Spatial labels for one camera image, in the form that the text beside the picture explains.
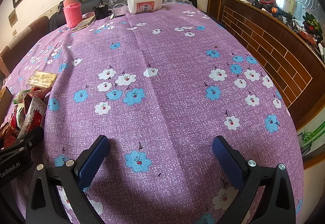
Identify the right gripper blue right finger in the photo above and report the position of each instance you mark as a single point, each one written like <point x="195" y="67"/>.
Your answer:
<point x="277" y="201"/>

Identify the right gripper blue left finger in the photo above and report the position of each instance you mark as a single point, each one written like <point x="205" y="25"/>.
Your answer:
<point x="44" y="202"/>

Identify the golden wafer snack pack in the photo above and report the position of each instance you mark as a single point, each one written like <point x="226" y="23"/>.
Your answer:
<point x="42" y="79"/>

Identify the white red snack sachet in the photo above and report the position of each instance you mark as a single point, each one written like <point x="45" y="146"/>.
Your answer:
<point x="34" y="116"/>

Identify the cardboard tray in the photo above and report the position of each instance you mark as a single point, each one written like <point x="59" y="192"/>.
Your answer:
<point x="6" y="99"/>

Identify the brown armchair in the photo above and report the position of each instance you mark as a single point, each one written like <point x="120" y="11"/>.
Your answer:
<point x="20" y="45"/>

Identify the small booklet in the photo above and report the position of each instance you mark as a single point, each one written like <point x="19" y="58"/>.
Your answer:
<point x="84" y="23"/>

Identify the pink sleeved water bottle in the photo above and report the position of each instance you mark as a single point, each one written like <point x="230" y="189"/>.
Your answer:
<point x="72" y="12"/>

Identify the purple floral tablecloth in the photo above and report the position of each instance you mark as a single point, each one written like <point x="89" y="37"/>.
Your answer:
<point x="161" y="86"/>

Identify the small black container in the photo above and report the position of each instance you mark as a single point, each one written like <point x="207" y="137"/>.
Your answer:
<point x="102" y="11"/>

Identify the wooden cabinet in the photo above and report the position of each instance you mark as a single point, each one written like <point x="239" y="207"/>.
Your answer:
<point x="294" y="67"/>

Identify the white plastic jar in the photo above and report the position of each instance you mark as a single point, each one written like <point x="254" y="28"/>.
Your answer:
<point x="142" y="6"/>

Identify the wall plaque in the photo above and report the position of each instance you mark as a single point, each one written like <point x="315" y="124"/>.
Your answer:
<point x="12" y="18"/>

